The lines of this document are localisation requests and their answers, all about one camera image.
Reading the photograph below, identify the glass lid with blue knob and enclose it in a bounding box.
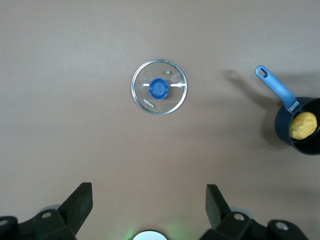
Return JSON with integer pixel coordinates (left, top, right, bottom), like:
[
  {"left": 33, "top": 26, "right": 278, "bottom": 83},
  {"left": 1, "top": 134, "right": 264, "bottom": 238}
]
[{"left": 131, "top": 58, "right": 189, "bottom": 116}]

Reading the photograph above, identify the yellow potato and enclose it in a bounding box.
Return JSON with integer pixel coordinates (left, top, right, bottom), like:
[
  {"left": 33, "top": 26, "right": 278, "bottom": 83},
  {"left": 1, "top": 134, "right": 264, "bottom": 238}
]
[{"left": 289, "top": 111, "right": 318, "bottom": 141}]

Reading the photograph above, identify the brown table cover sheet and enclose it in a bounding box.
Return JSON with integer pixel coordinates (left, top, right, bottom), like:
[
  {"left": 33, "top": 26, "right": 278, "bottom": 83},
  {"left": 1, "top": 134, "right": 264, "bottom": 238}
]
[{"left": 0, "top": 0, "right": 320, "bottom": 240}]

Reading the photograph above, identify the dark pot with blue handle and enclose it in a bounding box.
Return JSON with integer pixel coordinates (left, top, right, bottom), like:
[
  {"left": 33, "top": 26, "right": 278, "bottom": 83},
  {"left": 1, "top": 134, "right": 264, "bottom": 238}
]
[{"left": 254, "top": 65, "right": 320, "bottom": 157}]

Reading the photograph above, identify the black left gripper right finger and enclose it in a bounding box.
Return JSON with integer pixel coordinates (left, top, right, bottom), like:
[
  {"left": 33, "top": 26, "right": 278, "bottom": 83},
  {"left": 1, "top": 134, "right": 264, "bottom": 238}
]
[{"left": 199, "top": 184, "right": 309, "bottom": 240}]

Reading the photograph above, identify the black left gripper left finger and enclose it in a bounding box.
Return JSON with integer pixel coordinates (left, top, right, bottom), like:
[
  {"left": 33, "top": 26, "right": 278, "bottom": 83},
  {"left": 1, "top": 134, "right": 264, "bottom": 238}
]
[{"left": 0, "top": 182, "right": 93, "bottom": 240}]

